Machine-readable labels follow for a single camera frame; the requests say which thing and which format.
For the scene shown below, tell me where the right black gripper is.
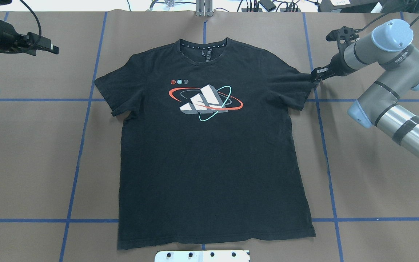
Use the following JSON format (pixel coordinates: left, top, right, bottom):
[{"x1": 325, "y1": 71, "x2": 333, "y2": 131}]
[{"x1": 310, "y1": 54, "x2": 347, "y2": 85}]

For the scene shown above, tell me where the black printed t-shirt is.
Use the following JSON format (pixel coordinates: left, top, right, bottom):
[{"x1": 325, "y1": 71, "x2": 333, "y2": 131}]
[{"x1": 94, "y1": 38, "x2": 316, "y2": 250}]

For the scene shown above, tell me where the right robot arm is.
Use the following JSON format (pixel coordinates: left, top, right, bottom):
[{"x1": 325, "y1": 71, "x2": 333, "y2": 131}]
[{"x1": 311, "y1": 19, "x2": 419, "y2": 159}]

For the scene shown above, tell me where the brown table mat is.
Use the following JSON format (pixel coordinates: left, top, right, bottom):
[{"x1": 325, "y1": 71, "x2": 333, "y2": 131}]
[{"x1": 0, "y1": 10, "x2": 419, "y2": 262}]

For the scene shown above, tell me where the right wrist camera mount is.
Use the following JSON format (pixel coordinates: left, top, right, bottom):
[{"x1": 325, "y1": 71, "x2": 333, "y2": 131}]
[{"x1": 326, "y1": 26, "x2": 361, "y2": 53}]

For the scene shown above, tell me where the aluminium frame post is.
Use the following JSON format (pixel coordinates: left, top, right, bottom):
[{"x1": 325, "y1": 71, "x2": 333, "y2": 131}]
[{"x1": 196, "y1": 0, "x2": 214, "y2": 17}]

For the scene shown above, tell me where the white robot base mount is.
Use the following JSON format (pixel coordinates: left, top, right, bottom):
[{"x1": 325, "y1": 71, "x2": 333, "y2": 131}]
[{"x1": 154, "y1": 250, "x2": 251, "y2": 262}]

